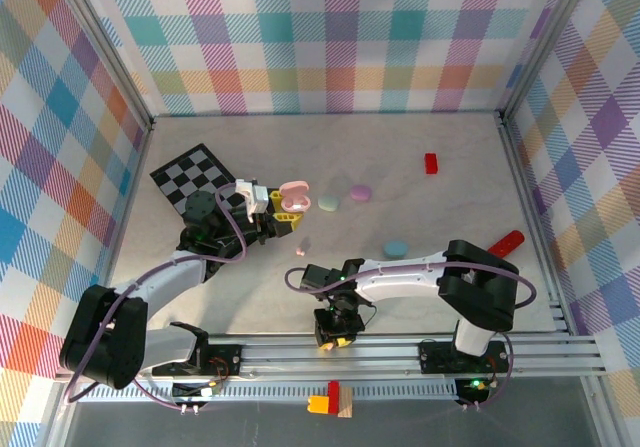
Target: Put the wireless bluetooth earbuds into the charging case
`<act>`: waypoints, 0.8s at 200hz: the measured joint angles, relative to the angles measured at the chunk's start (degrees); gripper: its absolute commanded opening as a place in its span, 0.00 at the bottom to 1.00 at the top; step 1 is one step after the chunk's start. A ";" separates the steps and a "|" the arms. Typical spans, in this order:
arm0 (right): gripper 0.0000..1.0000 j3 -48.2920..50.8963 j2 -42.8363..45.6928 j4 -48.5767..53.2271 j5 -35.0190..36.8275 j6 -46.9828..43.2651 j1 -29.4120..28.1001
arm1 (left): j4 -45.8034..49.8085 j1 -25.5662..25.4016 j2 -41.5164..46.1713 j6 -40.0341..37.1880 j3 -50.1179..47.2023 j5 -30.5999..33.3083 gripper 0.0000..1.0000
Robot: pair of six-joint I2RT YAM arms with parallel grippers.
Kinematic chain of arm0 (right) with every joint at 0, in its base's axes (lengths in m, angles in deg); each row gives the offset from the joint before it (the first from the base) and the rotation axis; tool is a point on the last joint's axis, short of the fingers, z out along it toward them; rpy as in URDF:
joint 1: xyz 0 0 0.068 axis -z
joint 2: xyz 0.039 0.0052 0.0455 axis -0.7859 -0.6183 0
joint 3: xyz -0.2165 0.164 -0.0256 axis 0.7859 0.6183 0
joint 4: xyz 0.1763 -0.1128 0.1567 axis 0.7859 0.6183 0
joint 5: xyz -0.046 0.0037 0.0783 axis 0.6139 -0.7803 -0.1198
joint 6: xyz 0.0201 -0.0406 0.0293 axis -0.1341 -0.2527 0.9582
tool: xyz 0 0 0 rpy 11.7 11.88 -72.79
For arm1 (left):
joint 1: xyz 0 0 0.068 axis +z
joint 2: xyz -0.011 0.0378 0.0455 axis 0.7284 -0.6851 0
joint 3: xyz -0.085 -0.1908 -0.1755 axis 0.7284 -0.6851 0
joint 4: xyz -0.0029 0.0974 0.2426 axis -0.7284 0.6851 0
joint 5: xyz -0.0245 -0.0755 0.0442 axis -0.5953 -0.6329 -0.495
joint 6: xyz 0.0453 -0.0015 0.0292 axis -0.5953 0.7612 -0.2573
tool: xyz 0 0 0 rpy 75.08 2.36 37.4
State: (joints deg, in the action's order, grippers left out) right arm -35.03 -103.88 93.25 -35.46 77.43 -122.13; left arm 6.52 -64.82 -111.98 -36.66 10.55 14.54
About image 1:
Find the black controller box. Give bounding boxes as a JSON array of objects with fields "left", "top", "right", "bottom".
[
  {"left": 454, "top": 376, "right": 491, "bottom": 404},
  {"left": 172, "top": 380, "right": 224, "bottom": 402}
]

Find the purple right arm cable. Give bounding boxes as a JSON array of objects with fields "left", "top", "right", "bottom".
[{"left": 283, "top": 261, "right": 537, "bottom": 411}]

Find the tan wooden block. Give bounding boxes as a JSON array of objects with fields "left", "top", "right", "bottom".
[{"left": 337, "top": 385, "right": 354, "bottom": 420}]

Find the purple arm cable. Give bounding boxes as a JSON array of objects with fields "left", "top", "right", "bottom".
[
  {"left": 63, "top": 182, "right": 250, "bottom": 412},
  {"left": 283, "top": 261, "right": 537, "bottom": 411}
]

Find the pink earbud charging case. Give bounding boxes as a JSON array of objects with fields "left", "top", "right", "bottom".
[{"left": 278, "top": 180, "right": 313, "bottom": 215}]

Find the black right controller box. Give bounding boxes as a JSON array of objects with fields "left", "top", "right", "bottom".
[{"left": 454, "top": 376, "right": 491, "bottom": 404}]

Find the aluminium frame post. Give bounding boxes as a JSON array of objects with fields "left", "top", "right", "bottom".
[
  {"left": 497, "top": 0, "right": 601, "bottom": 126},
  {"left": 47, "top": 0, "right": 154, "bottom": 133}
]

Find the black grey chessboard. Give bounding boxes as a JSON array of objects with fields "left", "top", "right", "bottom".
[{"left": 149, "top": 142, "right": 241, "bottom": 221}]

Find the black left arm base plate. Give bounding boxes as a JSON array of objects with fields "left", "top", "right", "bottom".
[{"left": 152, "top": 344, "right": 243, "bottom": 379}]

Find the red marker with grey cap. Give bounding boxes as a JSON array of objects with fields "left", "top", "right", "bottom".
[{"left": 487, "top": 230, "right": 526, "bottom": 258}]

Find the white slotted cable duct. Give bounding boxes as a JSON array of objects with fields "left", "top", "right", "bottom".
[{"left": 77, "top": 384, "right": 461, "bottom": 403}]

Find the black left controller box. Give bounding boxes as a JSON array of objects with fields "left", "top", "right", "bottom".
[{"left": 172, "top": 380, "right": 224, "bottom": 402}]

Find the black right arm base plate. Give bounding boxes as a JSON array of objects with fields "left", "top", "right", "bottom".
[{"left": 417, "top": 339, "right": 511, "bottom": 374}]

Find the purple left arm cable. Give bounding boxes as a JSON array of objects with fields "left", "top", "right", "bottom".
[{"left": 63, "top": 182, "right": 250, "bottom": 412}]

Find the aluminium mounting rail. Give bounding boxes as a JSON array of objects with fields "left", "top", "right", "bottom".
[{"left": 54, "top": 333, "right": 609, "bottom": 383}]

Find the thin aluminium frame rail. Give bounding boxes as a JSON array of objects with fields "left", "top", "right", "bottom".
[{"left": 149, "top": 110, "right": 504, "bottom": 119}]

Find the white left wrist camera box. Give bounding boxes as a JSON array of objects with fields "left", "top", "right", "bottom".
[{"left": 234, "top": 178, "right": 271, "bottom": 217}]

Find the aluminium side frame rail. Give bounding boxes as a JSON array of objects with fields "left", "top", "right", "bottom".
[
  {"left": 89, "top": 121, "right": 156, "bottom": 343},
  {"left": 494, "top": 111, "right": 576, "bottom": 336}
]

